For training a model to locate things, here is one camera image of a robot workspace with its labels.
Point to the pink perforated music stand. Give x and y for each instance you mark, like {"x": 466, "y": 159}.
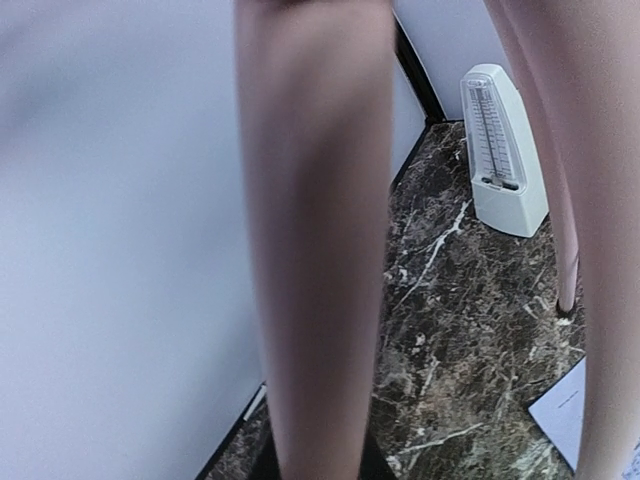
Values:
{"x": 315, "y": 98}

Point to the sheet music page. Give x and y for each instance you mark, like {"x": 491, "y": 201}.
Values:
{"x": 559, "y": 413}

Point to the white metronome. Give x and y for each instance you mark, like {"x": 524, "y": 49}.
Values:
{"x": 505, "y": 174}

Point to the right black frame post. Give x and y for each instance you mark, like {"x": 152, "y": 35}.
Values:
{"x": 417, "y": 76}

